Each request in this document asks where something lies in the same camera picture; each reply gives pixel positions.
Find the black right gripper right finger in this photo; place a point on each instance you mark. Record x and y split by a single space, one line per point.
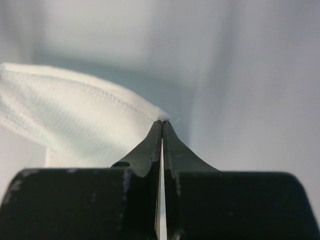
203 203

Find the white light blue towel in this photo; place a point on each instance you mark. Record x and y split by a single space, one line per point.
82 120

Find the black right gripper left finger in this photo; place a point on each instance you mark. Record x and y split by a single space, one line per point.
115 203

